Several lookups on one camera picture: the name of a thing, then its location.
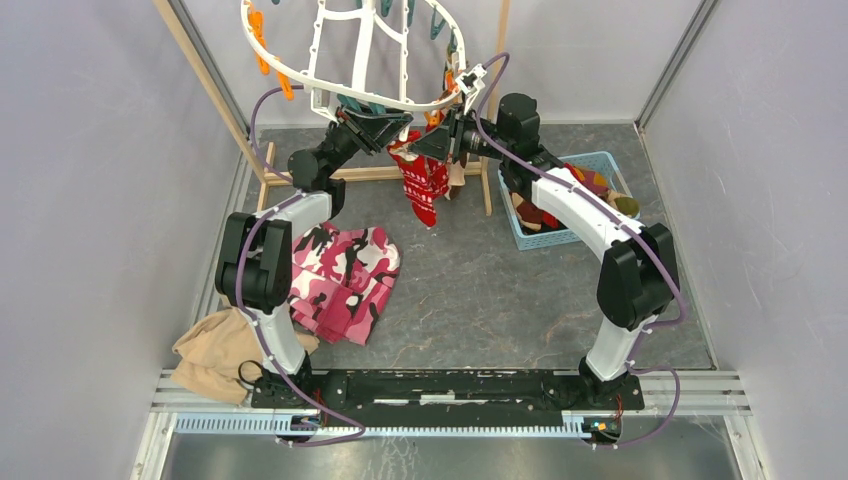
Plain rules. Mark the white clip hanger frame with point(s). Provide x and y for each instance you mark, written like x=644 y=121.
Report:
x=371 y=17

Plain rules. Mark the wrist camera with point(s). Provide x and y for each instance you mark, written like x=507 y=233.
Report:
x=470 y=83
x=320 y=103

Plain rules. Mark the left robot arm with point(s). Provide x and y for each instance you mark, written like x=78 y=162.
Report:
x=254 y=266

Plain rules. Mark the light blue plastic basket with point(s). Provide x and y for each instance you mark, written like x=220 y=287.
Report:
x=594 y=228

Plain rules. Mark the wooden hanger stand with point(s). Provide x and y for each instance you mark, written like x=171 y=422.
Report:
x=176 y=17

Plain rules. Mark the orange clothespin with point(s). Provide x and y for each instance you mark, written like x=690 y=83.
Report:
x=433 y=119
x=449 y=82
x=256 y=22

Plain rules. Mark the brown tan socks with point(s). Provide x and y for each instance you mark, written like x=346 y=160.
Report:
x=598 y=185

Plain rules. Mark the teal clothespin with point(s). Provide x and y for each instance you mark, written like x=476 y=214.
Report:
x=350 y=103

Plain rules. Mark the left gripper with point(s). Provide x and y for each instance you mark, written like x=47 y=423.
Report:
x=384 y=129

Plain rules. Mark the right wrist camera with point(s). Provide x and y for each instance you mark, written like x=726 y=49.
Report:
x=470 y=83

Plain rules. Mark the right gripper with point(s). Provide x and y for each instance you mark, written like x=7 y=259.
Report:
x=435 y=145

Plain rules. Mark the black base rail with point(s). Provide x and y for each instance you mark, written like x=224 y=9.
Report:
x=432 y=398

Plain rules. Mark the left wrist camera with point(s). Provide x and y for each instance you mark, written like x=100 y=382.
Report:
x=320 y=103

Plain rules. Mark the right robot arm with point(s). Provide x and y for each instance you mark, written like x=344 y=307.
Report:
x=638 y=277

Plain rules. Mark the pink camouflage cloth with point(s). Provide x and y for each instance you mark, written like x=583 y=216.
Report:
x=342 y=281

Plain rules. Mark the beige cloth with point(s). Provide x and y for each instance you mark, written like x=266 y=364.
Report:
x=219 y=355

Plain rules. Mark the tan brown striped sock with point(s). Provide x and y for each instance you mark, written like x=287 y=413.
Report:
x=456 y=179

